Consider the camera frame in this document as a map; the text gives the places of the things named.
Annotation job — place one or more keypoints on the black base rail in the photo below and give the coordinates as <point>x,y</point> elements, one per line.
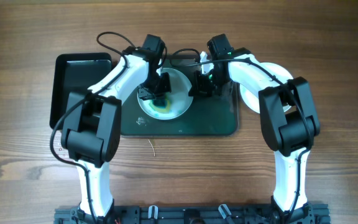
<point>248,214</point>

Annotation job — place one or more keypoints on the white plate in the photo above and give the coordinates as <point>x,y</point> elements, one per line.
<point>250,99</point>
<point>178,100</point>

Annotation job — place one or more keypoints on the small black water tray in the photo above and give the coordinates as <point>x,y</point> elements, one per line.
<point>75,72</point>

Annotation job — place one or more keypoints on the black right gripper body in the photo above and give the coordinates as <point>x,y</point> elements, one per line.
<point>207,82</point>

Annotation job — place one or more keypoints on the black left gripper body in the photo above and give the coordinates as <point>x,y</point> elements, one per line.
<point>154,85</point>

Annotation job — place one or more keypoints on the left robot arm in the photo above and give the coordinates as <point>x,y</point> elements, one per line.
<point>91,127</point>

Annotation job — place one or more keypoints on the large dark serving tray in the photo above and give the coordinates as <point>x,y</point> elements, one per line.
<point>216,115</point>

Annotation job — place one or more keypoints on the yellow green sponge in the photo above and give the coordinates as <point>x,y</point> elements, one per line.
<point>161,105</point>

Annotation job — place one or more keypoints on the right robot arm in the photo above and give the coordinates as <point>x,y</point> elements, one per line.
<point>288,119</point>

